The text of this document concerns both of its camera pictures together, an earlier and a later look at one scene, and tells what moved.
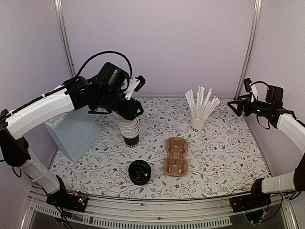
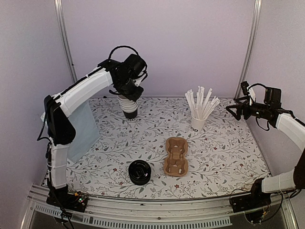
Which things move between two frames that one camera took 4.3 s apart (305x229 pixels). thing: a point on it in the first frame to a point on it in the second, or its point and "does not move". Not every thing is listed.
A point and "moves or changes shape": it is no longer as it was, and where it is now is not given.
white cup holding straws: x=198 y=125 does not move
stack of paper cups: x=129 y=130 moves or changes shape
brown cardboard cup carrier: x=175 y=162 does not move
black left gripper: x=130 y=112 to x=135 y=97
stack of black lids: x=139 y=172 does not move
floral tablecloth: x=172 y=159 does not move
